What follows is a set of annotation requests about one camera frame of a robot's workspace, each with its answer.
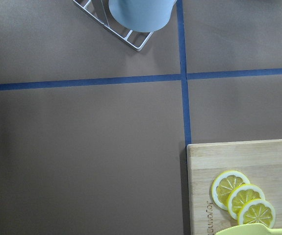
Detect cup rack with cups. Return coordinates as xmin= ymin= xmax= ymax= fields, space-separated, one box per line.
xmin=72 ymin=0 xmax=154 ymax=52

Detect blue cup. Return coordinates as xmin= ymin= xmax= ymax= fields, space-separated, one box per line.
xmin=108 ymin=0 xmax=176 ymax=32

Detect lemon slices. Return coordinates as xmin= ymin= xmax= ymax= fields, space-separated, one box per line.
xmin=210 ymin=170 xmax=276 ymax=228

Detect wooden cutting board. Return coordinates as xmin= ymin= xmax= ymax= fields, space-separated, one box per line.
xmin=187 ymin=140 xmax=282 ymax=235

